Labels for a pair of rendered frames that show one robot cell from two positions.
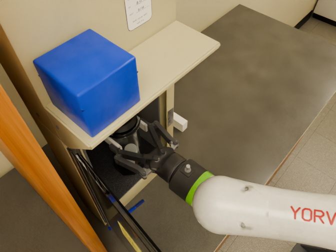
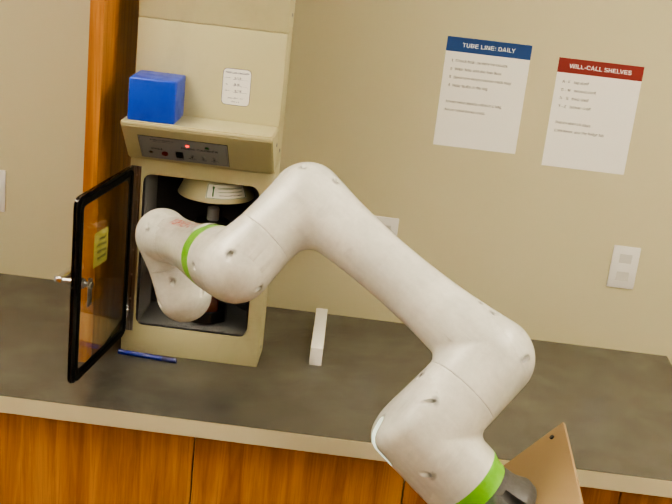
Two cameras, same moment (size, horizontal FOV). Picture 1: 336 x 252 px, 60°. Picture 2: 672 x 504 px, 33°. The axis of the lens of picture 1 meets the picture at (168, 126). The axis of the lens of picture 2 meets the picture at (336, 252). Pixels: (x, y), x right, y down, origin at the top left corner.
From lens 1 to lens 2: 213 cm
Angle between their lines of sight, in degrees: 52
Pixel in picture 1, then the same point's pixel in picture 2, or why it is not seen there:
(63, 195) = (92, 160)
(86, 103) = (132, 86)
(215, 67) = not seen: hidden behind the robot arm
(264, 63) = (548, 400)
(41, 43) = (152, 66)
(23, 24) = (148, 49)
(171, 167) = not seen: hidden behind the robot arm
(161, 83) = (198, 127)
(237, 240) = not seen: outside the picture
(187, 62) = (232, 131)
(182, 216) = (185, 389)
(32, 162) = (91, 105)
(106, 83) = (150, 84)
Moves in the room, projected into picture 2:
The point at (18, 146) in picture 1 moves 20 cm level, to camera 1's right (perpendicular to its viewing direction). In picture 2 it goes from (91, 86) to (138, 106)
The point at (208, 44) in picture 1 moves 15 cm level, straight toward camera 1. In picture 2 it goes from (263, 135) to (196, 135)
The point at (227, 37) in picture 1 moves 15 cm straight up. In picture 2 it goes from (555, 361) to (566, 306)
